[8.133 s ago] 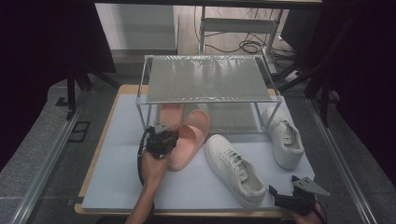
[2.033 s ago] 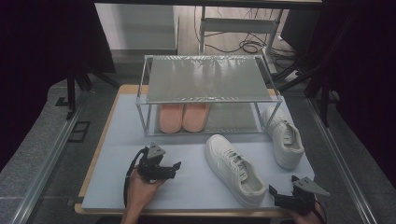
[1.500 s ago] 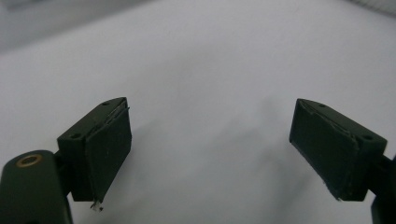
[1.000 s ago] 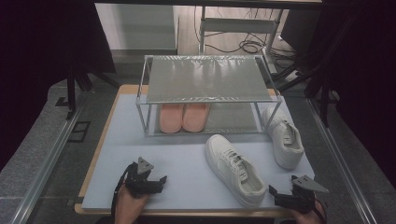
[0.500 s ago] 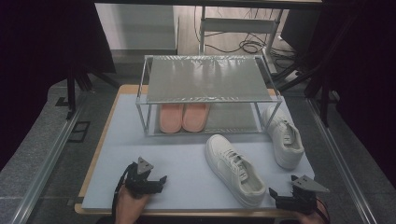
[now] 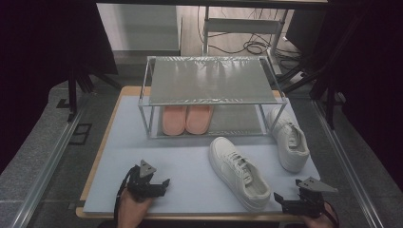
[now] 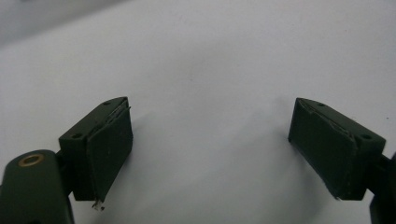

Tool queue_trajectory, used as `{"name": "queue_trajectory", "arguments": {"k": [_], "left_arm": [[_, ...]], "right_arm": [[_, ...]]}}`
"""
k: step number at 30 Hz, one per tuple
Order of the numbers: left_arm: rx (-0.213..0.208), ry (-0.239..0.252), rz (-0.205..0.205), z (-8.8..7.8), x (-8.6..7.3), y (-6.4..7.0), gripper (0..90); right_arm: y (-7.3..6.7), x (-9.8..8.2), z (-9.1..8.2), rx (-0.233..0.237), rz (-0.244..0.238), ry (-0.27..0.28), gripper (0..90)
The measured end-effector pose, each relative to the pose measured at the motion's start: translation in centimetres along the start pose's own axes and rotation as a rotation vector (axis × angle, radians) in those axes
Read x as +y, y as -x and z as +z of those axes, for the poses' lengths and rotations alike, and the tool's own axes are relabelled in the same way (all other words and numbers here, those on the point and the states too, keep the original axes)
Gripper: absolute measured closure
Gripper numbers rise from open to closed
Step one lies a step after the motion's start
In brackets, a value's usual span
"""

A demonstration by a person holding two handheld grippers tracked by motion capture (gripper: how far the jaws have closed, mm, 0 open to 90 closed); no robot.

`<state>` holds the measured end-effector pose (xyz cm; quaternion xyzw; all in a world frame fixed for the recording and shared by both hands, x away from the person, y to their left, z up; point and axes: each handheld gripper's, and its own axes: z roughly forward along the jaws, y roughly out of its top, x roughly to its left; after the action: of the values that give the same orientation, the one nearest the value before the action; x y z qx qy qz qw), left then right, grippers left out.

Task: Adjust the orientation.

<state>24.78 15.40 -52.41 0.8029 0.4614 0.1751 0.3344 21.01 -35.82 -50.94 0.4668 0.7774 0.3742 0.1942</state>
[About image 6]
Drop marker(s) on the black tripod stand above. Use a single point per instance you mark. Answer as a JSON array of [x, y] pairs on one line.
[[72, 91], [330, 101]]

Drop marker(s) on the aluminium floor rail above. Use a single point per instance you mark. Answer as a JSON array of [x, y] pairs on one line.
[[47, 171], [348, 171]]

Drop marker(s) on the person's left hand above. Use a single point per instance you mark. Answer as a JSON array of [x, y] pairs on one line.
[[133, 210]]

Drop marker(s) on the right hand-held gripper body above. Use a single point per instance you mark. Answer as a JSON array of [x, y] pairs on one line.
[[313, 186]]

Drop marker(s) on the pink foam slipper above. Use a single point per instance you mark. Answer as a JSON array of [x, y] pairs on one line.
[[199, 120], [173, 122]]

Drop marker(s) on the white cabinet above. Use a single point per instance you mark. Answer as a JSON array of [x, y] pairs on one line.
[[139, 27]]

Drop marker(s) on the light grey table mat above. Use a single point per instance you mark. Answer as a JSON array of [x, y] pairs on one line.
[[183, 164]]

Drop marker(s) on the grey metal stand frame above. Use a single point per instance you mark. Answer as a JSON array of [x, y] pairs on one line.
[[242, 26]]

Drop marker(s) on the person's right hand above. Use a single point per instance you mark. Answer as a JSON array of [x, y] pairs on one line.
[[320, 221]]

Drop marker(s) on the metal two-tier shoe rack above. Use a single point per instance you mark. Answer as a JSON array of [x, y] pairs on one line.
[[209, 82]]

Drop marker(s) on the dark curtain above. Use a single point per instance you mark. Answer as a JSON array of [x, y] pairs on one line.
[[374, 79], [38, 63]]

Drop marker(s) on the white lace-up sneaker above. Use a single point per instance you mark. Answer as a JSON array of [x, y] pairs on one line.
[[290, 148], [233, 171]]

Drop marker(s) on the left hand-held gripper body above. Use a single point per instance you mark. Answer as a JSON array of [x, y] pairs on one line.
[[145, 169]]

